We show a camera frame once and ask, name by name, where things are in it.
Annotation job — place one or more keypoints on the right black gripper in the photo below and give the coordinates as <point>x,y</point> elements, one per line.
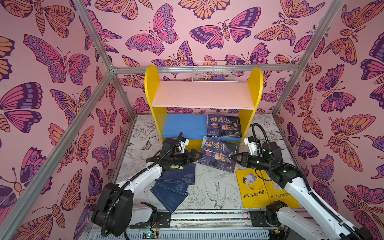
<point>243,159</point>

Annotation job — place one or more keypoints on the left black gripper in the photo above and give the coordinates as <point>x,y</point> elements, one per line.
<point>193,159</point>

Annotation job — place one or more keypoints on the dark portrait book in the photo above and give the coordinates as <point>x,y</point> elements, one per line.
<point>219,154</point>
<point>223,126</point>

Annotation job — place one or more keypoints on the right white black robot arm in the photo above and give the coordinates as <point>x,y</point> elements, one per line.
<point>328,225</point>

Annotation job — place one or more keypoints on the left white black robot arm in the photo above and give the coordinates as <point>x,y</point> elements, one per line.
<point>118,207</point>

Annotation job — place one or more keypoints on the navy book yellow label top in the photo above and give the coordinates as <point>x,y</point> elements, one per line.
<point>184,175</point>

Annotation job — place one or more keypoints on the navy book middle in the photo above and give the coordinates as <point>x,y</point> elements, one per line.
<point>181,189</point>

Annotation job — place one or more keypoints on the yellow cartoon book left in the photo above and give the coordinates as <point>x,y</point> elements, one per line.
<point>252,188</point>

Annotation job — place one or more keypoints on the yellow cartoon book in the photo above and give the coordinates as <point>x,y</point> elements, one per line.
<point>252,188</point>
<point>276,193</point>

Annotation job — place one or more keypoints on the yellow wooden bookshelf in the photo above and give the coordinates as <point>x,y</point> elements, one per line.
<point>162,95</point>

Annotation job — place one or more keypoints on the navy book bottom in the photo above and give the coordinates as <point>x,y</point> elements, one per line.
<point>170,200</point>

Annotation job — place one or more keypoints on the yellow cartoon book right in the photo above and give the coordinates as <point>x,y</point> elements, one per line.
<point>276,193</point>

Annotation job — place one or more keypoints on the small green circuit board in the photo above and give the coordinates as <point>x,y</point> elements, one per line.
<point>148,235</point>

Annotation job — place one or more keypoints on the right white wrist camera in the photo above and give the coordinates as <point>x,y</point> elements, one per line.
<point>254,145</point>

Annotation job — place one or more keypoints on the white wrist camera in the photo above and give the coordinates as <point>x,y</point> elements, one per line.
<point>254,145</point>
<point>181,145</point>

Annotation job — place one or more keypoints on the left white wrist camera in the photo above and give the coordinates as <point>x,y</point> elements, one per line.
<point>181,145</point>

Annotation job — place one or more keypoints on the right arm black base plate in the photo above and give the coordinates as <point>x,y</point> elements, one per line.
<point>258,218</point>

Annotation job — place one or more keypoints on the aluminium mounting rail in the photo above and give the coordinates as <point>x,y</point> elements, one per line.
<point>213,225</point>

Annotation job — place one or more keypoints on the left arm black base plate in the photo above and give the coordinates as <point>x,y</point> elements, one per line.
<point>163,220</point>

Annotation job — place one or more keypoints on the clear wire basket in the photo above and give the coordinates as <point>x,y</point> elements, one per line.
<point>213,71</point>

